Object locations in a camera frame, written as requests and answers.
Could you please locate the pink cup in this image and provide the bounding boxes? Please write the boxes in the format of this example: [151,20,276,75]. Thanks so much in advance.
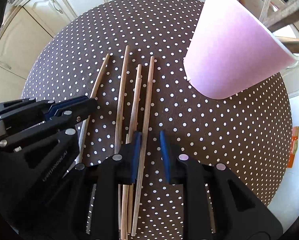
[183,0,299,99]

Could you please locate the polka dot tablecloth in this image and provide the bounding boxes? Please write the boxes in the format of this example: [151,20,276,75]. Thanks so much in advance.
[22,0,292,239]

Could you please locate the lower cabinets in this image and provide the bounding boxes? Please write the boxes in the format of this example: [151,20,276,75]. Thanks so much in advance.
[0,0,204,102]

